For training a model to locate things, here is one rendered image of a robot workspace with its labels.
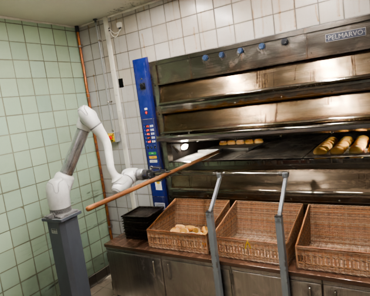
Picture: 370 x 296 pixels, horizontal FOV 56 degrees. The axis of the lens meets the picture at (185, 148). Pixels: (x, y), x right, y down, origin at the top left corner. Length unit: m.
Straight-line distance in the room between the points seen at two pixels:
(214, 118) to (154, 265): 1.28
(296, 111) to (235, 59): 0.63
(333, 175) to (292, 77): 0.76
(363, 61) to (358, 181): 0.80
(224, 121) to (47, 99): 1.63
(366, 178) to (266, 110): 0.83
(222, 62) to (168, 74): 0.53
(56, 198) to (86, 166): 1.05
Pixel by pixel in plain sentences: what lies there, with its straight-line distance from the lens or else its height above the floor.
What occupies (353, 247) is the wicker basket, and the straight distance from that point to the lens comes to 2.71.
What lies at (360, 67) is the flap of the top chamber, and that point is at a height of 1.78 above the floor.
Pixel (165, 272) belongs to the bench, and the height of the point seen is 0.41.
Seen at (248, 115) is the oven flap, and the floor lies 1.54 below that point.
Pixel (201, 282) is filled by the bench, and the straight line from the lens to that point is 2.76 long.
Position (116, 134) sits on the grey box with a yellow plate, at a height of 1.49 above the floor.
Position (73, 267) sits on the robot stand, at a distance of 2.83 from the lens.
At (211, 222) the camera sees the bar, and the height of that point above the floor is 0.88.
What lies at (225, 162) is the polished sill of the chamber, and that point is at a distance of 2.93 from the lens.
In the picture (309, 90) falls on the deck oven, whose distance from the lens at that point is 2.64.
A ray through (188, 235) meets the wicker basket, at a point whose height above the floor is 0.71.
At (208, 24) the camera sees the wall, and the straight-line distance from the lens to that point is 2.94.
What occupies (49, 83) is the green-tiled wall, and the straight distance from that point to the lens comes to 3.50.
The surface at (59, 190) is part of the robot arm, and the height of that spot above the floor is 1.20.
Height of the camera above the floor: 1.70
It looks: 7 degrees down
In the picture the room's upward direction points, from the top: 8 degrees counter-clockwise
